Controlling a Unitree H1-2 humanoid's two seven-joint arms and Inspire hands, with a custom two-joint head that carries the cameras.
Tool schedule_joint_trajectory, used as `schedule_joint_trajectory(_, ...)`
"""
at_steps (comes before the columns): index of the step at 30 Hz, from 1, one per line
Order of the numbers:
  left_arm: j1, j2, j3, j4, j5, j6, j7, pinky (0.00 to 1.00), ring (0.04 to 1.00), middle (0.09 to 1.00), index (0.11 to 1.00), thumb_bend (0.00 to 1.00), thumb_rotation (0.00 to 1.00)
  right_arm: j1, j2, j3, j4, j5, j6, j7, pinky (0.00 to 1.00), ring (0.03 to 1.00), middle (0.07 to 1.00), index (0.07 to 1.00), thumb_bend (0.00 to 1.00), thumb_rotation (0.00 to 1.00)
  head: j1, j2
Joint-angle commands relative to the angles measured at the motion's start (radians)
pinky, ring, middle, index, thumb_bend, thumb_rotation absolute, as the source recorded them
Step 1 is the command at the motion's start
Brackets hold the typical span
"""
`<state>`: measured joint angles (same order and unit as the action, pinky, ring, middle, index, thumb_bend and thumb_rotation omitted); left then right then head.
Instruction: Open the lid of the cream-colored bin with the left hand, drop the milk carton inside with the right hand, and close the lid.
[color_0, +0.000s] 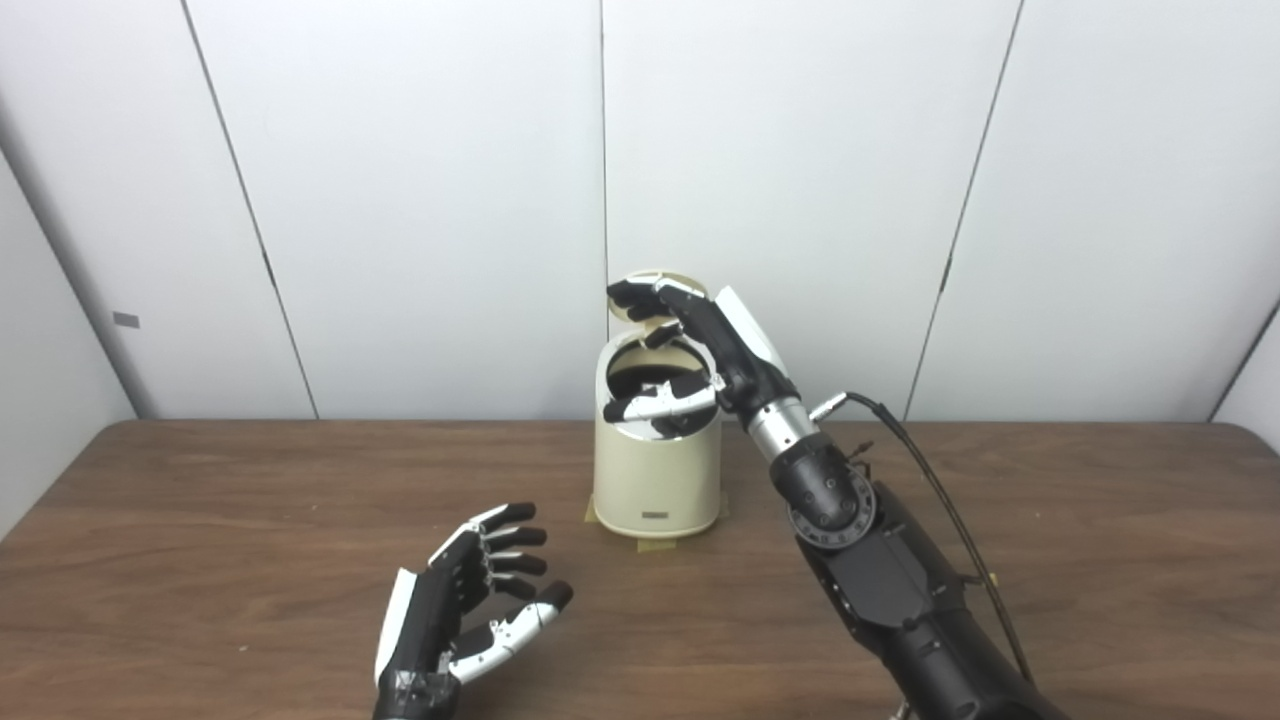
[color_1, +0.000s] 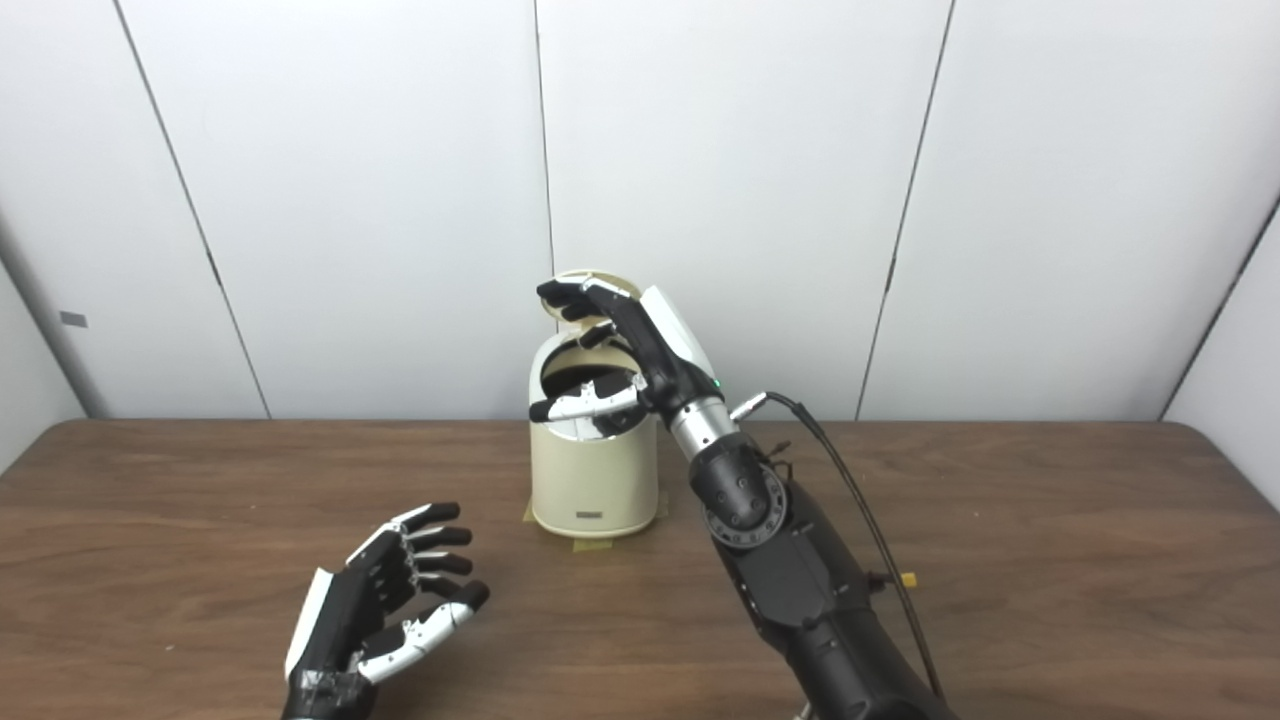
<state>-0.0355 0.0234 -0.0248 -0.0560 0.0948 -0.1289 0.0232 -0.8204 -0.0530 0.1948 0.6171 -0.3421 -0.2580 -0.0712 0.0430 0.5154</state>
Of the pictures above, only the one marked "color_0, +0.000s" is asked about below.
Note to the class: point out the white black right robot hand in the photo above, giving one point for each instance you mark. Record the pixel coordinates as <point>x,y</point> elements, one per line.
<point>735,350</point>

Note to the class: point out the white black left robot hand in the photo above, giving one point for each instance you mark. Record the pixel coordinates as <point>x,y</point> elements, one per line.
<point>430,620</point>

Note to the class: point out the cream round bin lid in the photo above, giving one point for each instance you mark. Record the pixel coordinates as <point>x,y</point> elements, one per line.
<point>690,280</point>

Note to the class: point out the cream-colored bin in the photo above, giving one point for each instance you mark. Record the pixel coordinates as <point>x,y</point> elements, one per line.
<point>655,485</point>

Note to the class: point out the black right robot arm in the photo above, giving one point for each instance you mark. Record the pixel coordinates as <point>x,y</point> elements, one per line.
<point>890,580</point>

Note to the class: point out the grey wall sticker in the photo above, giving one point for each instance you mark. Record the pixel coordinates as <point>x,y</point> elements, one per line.
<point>126,320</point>

